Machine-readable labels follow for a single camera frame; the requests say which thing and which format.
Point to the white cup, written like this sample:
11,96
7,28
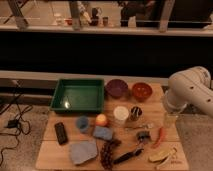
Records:
121,115

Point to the blue cup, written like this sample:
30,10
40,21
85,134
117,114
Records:
82,123

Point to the metal fork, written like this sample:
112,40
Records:
143,126

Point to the wooden board table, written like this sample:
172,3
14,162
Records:
55,157

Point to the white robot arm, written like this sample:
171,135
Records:
190,86

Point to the dark metal can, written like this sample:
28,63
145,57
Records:
135,113

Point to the black handled brush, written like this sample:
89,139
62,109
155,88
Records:
143,137

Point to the red bowl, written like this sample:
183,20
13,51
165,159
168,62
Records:
141,91

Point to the red yellow apple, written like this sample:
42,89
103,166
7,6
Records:
101,120

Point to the black remote control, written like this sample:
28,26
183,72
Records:
61,133

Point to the green plastic tray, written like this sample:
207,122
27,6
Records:
78,96

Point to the grey blue cloth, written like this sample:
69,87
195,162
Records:
83,151

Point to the red chili pepper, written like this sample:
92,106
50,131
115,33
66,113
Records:
161,136

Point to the purple bowl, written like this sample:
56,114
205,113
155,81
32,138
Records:
116,88

